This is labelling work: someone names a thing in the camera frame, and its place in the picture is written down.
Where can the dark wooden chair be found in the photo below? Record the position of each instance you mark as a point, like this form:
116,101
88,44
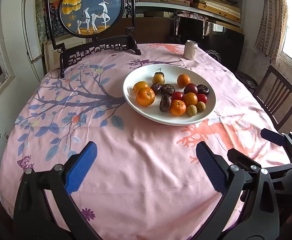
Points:
280,94

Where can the small tan longan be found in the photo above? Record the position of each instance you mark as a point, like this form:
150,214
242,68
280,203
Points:
201,106

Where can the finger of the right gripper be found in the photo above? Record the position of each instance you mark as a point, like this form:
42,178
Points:
243,161
284,140

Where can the round dark stool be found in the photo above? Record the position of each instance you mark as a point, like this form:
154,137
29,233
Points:
248,81

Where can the smooth orange back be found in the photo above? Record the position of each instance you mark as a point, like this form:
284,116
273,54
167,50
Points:
139,85

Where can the dark cherry front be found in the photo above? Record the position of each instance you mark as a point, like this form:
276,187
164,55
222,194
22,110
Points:
156,87

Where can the white oval plate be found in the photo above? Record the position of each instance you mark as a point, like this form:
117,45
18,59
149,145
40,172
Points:
171,72

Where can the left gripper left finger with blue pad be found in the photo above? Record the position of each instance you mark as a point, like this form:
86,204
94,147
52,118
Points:
33,217

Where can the textured orange mandarin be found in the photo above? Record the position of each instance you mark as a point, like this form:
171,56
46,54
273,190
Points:
177,108

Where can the white drink can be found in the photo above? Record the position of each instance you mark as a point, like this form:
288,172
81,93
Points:
190,50

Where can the dark cherry rear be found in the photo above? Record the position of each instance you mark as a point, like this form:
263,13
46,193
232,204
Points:
159,73

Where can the beige patterned curtain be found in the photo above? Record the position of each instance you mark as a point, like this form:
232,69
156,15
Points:
272,28

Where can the dark red plum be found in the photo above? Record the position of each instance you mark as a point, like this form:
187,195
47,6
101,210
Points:
191,88

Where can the red cherry tomato front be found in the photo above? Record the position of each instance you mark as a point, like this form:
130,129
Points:
202,98

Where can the dark cherry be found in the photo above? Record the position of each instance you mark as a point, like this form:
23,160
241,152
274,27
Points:
159,73
156,87

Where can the smooth orange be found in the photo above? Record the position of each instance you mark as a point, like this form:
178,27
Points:
158,78
139,85

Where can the greenish orange citrus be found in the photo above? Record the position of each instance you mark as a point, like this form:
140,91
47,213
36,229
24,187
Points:
190,99

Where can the small orange on plate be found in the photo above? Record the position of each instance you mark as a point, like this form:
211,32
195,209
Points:
183,80

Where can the pink floral tablecloth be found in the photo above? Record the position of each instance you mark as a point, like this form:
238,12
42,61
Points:
146,182

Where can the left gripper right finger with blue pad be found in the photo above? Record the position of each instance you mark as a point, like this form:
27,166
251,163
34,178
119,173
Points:
259,218

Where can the large wrinkled mandarin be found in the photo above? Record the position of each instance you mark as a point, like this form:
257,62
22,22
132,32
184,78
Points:
145,97

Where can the red cherry tomato back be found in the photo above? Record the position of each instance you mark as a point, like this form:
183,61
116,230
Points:
177,96

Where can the red cherry tomato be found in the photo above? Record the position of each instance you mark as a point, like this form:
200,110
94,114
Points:
177,96
202,98

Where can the round deer art screen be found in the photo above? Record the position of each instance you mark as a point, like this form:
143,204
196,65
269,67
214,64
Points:
88,19

